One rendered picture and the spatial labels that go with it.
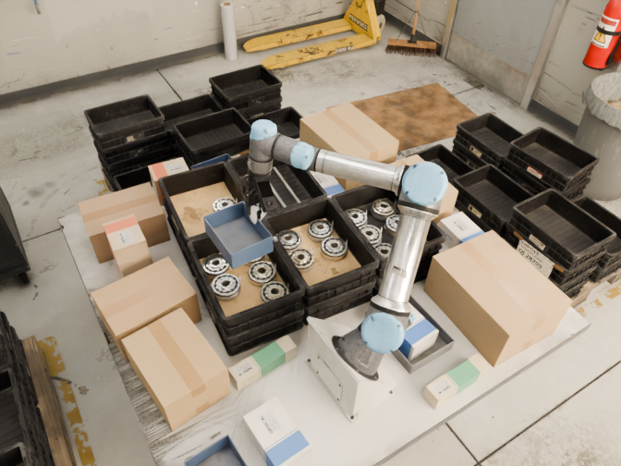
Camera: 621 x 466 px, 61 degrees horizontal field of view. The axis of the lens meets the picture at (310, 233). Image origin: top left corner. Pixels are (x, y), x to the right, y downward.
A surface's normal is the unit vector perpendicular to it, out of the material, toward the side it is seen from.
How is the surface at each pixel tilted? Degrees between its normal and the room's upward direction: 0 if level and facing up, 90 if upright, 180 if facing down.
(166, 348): 0
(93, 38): 90
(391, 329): 57
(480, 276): 0
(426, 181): 41
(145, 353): 0
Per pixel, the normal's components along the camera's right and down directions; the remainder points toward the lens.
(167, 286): 0.03, -0.70
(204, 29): 0.52, 0.62
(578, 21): -0.85, 0.36
